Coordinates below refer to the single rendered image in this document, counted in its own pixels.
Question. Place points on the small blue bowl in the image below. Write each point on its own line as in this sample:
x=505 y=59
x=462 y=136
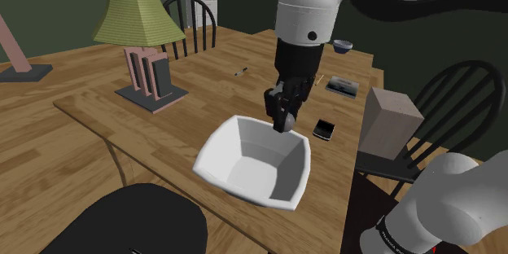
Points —
x=343 y=46

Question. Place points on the wooden table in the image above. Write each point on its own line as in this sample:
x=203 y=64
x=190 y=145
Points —
x=198 y=98

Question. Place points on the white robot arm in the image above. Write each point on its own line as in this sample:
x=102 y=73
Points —
x=305 y=7

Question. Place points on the white square bowl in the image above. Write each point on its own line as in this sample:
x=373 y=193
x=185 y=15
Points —
x=254 y=166

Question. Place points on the beige box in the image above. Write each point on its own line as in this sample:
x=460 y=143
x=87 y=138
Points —
x=391 y=122

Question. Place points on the green shade table lamp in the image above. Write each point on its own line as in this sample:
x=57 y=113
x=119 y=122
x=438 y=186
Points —
x=137 y=15

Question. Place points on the pink lamp with dark base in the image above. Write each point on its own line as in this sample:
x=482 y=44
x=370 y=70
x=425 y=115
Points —
x=18 y=60

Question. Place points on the black spindle-back chair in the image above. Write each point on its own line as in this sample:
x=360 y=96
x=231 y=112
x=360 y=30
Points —
x=190 y=3
x=456 y=98

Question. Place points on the small grey ball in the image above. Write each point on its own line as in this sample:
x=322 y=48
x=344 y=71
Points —
x=290 y=122

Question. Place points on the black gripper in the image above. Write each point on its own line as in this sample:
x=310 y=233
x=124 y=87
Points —
x=297 y=60

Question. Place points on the dark pen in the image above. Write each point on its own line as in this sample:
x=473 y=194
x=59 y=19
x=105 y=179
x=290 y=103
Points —
x=241 y=71

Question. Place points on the black phone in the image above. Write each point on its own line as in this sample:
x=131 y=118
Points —
x=324 y=129

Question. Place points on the tan pencil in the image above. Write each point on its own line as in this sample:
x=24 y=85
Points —
x=319 y=79

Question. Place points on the grey book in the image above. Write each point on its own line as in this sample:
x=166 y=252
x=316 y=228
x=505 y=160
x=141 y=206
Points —
x=342 y=87

